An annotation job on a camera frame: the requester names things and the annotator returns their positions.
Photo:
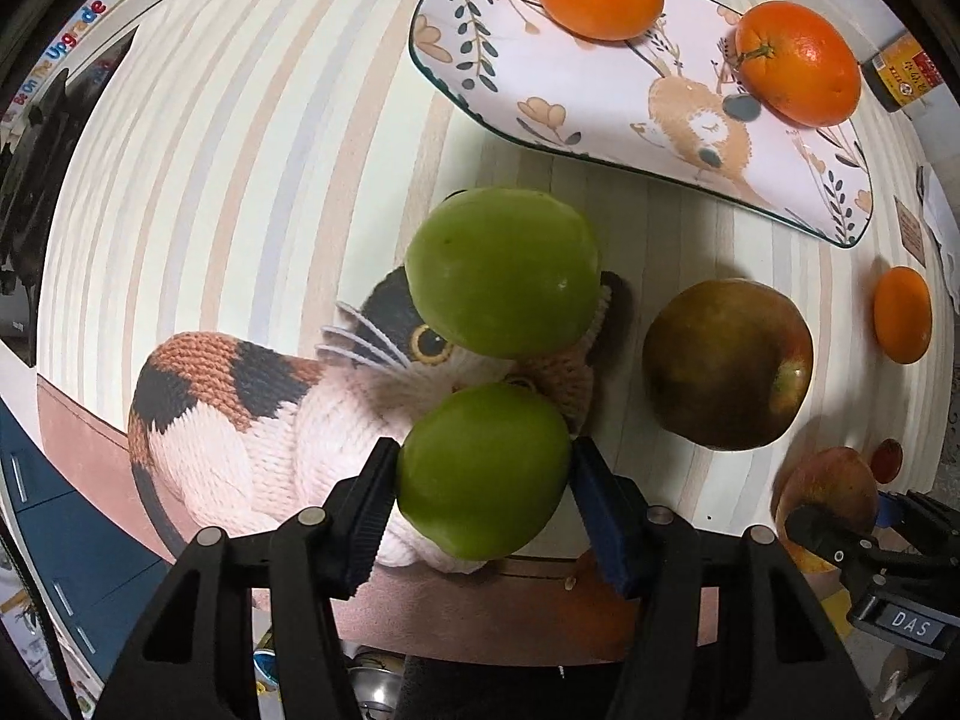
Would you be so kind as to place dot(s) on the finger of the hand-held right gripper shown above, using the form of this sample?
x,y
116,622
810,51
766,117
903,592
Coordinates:
x,y
919,514
821,532

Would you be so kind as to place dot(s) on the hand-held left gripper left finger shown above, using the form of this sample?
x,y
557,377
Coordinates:
x,y
371,517

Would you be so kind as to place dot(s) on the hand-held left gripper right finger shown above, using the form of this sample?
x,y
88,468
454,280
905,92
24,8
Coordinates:
x,y
600,510

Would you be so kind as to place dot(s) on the brownish red apple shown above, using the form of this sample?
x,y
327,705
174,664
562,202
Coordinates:
x,y
825,480
720,367

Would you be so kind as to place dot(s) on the red cherry tomato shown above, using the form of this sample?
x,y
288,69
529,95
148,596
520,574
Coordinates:
x,y
886,461

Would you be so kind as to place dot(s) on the green apple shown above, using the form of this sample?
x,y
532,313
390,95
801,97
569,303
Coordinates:
x,y
502,270
480,465

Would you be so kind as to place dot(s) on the oval floral print plate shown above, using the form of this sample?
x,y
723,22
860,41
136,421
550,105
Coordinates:
x,y
600,90

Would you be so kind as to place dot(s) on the shiny metal bowl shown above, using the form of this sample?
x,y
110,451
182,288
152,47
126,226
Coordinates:
x,y
375,682

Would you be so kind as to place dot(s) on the small brown card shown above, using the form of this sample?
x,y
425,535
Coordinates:
x,y
910,225

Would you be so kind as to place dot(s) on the white folded paper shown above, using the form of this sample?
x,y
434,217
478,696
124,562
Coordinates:
x,y
941,217

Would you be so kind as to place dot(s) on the blue cabinet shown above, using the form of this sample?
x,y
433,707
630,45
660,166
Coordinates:
x,y
67,540

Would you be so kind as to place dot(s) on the striped cat print mat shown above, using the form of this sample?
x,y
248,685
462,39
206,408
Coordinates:
x,y
225,165

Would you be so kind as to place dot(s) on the dark sauce bottle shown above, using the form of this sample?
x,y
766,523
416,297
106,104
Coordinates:
x,y
900,71

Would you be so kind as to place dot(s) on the black gas stove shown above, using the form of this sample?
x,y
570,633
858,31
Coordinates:
x,y
30,180

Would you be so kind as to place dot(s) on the colourful wall sticker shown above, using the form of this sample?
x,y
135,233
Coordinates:
x,y
67,45

